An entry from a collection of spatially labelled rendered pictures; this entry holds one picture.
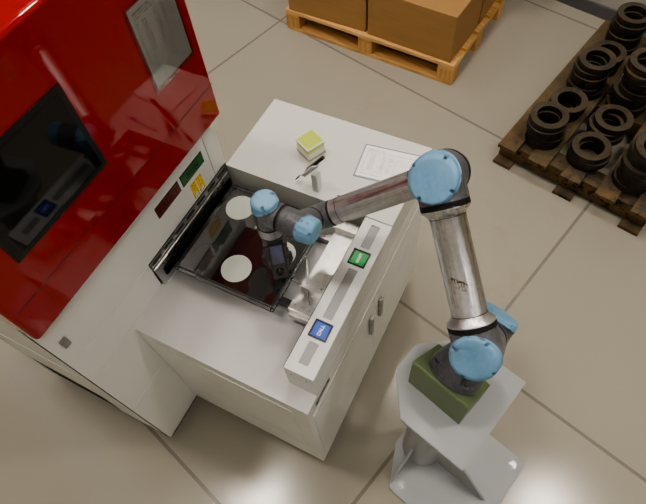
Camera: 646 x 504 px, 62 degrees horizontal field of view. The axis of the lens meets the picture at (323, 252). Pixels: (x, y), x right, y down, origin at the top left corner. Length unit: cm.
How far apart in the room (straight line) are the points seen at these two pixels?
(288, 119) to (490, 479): 163
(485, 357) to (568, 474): 133
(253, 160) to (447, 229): 88
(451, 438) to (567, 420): 106
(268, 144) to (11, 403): 174
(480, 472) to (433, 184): 150
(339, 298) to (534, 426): 125
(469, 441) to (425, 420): 13
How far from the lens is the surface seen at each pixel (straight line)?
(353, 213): 144
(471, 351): 127
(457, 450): 160
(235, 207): 187
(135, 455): 260
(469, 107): 347
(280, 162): 188
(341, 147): 190
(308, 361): 151
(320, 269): 171
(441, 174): 119
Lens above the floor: 237
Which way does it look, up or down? 59 degrees down
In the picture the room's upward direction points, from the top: 7 degrees counter-clockwise
